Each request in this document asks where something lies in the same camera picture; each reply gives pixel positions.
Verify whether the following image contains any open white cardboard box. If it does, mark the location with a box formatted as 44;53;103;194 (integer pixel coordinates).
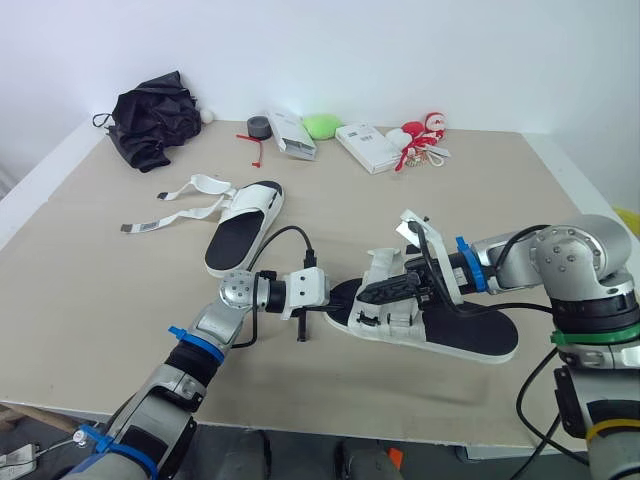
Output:
265;110;320;163

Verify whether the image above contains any black folded umbrella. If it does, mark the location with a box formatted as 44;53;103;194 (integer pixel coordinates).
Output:
92;70;203;174

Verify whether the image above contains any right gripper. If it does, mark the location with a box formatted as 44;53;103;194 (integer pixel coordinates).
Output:
296;256;454;344

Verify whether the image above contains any green plush ball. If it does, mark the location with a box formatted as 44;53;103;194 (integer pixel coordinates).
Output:
302;114;343;141

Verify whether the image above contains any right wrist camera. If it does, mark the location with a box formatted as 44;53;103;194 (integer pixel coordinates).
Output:
393;208;465;307

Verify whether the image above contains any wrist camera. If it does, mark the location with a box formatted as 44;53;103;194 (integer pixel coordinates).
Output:
280;266;332;322
393;208;465;307

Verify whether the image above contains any yellow object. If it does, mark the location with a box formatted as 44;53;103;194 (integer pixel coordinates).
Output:
613;206;640;237

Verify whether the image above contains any black cable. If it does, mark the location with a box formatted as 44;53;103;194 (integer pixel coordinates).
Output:
407;222;557;318
515;343;592;464
227;225;318;351

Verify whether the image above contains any grey tape roll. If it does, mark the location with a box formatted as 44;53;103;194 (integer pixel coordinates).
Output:
246;115;273;142

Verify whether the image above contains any white sandal black insole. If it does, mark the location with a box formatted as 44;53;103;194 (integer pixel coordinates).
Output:
119;173;288;279
323;248;520;366

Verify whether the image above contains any red zip tie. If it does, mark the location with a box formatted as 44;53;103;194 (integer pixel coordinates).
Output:
235;131;265;169

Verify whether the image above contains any red and white plush toy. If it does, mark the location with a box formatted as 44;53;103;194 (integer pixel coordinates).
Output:
385;112;450;151

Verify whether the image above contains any robot body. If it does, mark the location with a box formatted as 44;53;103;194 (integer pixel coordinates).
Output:
189;427;466;480

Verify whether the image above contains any red and white tassel charm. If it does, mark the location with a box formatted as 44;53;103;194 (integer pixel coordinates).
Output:
394;140;452;173

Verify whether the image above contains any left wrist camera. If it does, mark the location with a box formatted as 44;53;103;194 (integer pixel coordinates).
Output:
280;266;332;322

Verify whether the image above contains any flat white cardboard box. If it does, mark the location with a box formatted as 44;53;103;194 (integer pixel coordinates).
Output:
334;122;402;176

